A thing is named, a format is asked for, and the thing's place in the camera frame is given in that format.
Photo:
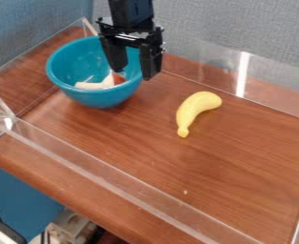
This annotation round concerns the clear acrylic barrier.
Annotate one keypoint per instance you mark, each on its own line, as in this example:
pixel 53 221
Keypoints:
pixel 219 187

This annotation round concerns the blue plastic bowl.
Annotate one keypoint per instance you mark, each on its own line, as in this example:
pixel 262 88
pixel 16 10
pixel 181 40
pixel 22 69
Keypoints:
pixel 79 62

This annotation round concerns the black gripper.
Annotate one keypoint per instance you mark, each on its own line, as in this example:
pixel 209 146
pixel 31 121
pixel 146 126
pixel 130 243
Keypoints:
pixel 130 28

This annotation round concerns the white and brown toy mushroom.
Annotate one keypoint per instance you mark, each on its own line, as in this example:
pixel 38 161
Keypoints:
pixel 113 80

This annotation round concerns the white object under table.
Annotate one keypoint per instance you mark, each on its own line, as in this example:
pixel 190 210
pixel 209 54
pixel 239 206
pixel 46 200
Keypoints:
pixel 69 229

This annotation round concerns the yellow toy banana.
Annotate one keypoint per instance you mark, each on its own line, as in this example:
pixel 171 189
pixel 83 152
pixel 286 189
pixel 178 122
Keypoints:
pixel 198 103

